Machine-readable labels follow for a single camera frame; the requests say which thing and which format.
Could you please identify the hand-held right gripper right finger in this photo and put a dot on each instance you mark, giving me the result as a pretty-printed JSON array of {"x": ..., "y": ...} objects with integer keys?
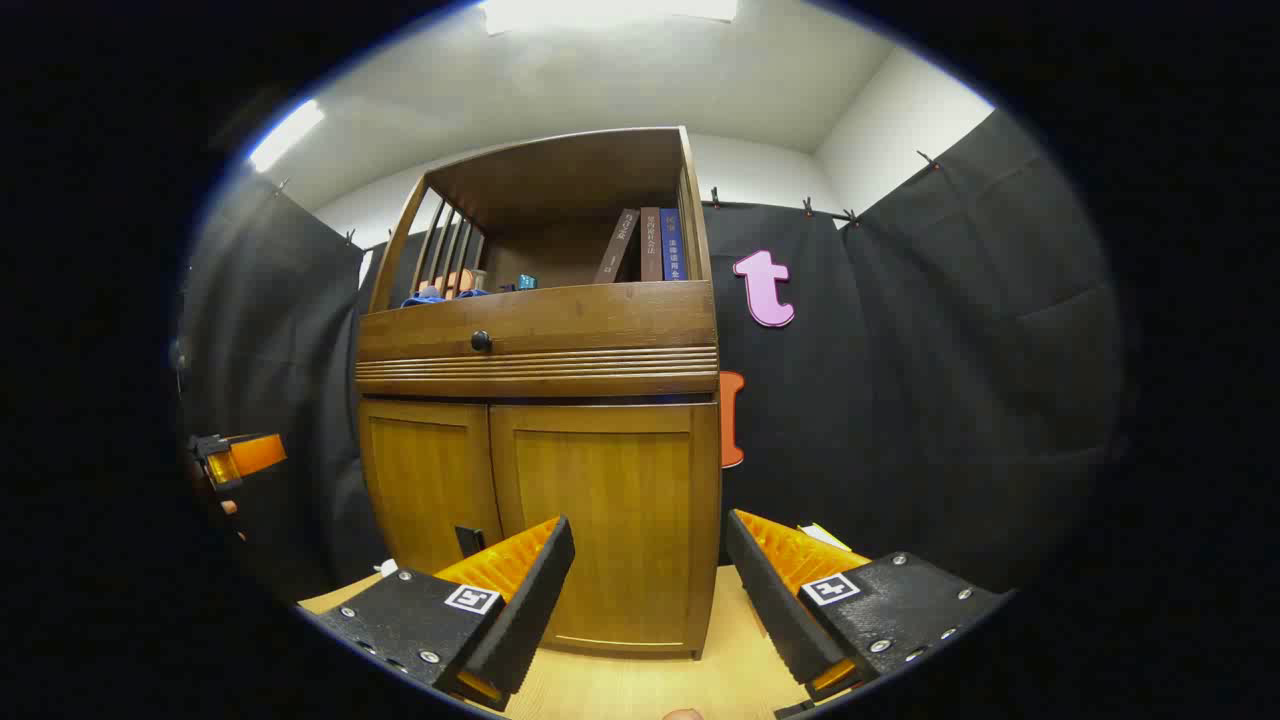
[{"x": 775, "y": 610}]

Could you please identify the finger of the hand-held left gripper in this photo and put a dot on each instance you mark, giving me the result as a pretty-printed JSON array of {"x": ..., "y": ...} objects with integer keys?
[{"x": 255, "y": 455}]

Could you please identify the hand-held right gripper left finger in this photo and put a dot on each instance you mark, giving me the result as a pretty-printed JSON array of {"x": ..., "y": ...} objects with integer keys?
[{"x": 530, "y": 610}]

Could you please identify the wooden cabinet door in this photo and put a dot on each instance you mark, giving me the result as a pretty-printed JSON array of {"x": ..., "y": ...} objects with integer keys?
[
  {"x": 610, "y": 500},
  {"x": 425, "y": 480}
]

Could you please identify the wooden double-door shoe cabinet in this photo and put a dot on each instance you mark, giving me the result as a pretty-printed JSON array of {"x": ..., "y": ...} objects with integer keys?
[{"x": 560, "y": 180}]

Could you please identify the wooden cabinet drawer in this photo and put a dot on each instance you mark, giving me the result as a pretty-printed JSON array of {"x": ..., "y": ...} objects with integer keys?
[{"x": 600, "y": 320}]

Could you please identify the blue cloth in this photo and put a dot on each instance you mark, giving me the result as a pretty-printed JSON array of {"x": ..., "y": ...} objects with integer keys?
[{"x": 430, "y": 298}]

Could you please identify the black drawer knob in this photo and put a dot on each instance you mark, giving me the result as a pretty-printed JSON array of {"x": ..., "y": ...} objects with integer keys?
[{"x": 481, "y": 341}]

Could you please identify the black backdrop cloth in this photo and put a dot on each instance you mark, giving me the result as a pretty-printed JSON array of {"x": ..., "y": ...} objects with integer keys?
[{"x": 900, "y": 380}]

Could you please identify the ceiling light panel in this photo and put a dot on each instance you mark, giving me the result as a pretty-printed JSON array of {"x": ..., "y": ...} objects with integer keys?
[
  {"x": 600, "y": 12},
  {"x": 285, "y": 135}
]

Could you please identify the blue book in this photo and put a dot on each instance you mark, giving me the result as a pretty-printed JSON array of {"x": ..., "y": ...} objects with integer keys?
[{"x": 672, "y": 245}]

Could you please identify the dark brown book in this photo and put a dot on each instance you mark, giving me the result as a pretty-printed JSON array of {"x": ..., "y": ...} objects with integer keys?
[{"x": 651, "y": 245}]

